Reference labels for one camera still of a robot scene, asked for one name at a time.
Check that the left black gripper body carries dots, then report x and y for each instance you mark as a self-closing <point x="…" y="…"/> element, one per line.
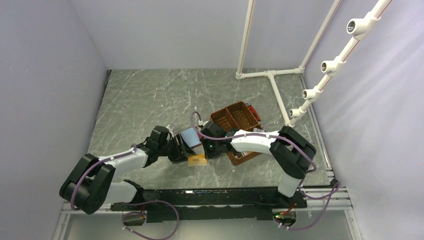
<point x="168" y="149"/>

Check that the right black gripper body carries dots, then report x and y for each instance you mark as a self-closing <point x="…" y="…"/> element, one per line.
<point x="211" y="149"/>

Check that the red leather card holder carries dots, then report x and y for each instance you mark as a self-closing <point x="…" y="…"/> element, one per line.
<point x="191" y="138"/>

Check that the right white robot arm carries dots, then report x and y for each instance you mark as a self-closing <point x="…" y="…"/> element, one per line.
<point x="293" y="153"/>

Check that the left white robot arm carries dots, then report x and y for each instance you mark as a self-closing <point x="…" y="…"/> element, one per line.
<point x="92" y="183"/>

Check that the brown woven basket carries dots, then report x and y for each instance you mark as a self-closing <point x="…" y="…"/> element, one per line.
<point x="237" y="116"/>

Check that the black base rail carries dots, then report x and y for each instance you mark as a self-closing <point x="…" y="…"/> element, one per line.
<point x="258" y="203"/>

